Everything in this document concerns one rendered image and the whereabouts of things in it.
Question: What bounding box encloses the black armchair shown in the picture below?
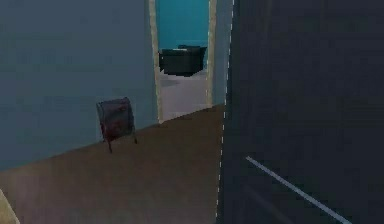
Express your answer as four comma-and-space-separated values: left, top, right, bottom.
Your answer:
158, 44, 208, 77

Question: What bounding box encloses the dark red small cabinet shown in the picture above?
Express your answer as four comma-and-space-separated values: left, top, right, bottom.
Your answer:
95, 96, 138, 154

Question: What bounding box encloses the dark grey room door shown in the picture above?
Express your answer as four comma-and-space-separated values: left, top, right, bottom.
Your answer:
215, 0, 384, 224

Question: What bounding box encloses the beige furniture corner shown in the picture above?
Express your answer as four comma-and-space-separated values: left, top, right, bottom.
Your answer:
0, 189, 21, 224

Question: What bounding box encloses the cream door frame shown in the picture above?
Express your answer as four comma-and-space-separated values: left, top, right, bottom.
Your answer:
146, 0, 218, 125

